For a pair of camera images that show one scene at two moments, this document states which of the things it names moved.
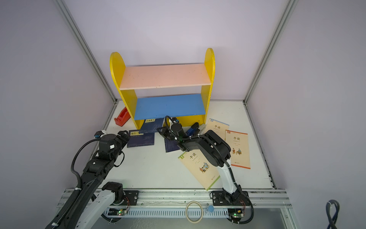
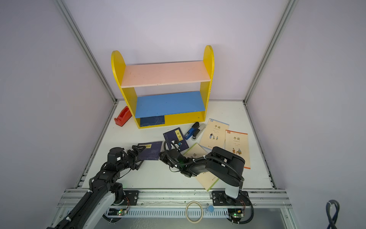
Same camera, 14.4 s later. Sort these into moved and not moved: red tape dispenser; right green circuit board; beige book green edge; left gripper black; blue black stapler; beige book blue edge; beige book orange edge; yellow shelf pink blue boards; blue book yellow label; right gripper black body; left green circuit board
Moved: blue book yellow label; left gripper black; right gripper black body
Not moved: left green circuit board; blue black stapler; beige book orange edge; right green circuit board; yellow shelf pink blue boards; beige book blue edge; beige book green edge; red tape dispenser
